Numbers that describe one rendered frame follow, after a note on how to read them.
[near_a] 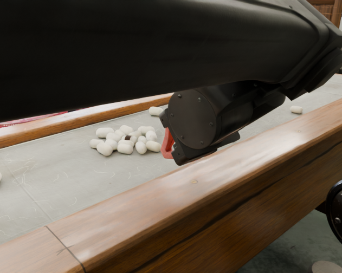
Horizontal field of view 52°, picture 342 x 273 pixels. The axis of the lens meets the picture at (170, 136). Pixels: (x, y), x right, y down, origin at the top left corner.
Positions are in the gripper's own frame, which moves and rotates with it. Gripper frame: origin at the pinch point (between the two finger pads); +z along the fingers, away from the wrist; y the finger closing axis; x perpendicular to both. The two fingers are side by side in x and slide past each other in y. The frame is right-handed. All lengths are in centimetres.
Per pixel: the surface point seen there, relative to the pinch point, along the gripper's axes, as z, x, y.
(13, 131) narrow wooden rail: 30.2, -19.5, 9.4
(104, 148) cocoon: 16.8, -7.3, -0.5
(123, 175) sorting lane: 11.8, -0.6, 1.1
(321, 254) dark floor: 58, 53, -99
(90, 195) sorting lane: 10.7, 0.7, 8.4
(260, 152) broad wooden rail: 0.0, 5.6, -18.9
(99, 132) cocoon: 23.0, -12.5, -4.5
